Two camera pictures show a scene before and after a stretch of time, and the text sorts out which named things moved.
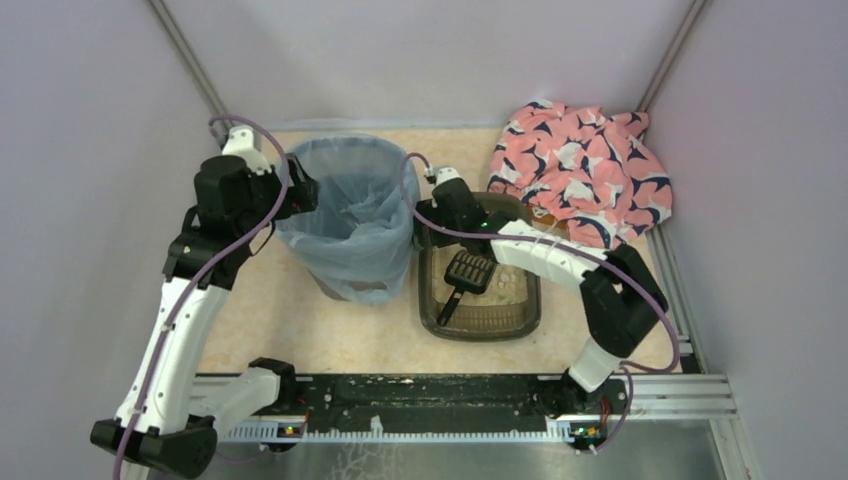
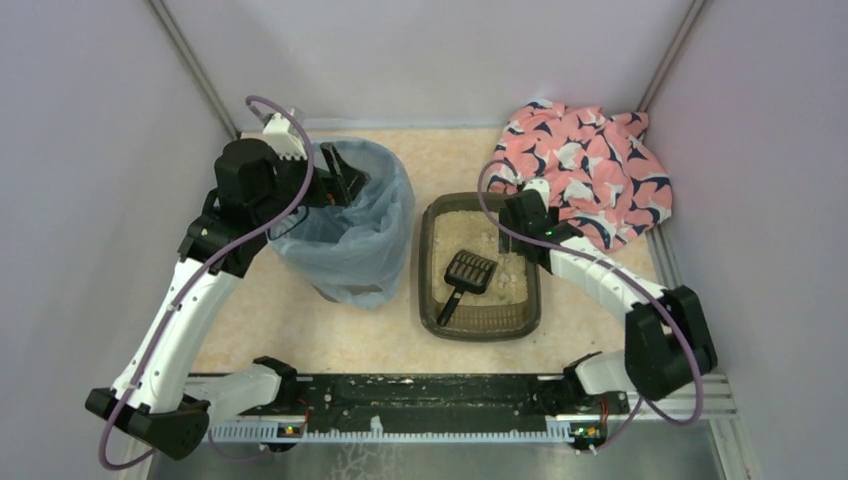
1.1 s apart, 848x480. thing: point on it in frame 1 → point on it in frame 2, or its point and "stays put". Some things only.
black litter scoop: (467, 272) stays put
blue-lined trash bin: (358, 239) stays put
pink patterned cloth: (596, 168) stays put
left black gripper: (301, 187) → (333, 179)
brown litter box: (511, 306) stays put
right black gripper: (457, 236) → (514, 221)
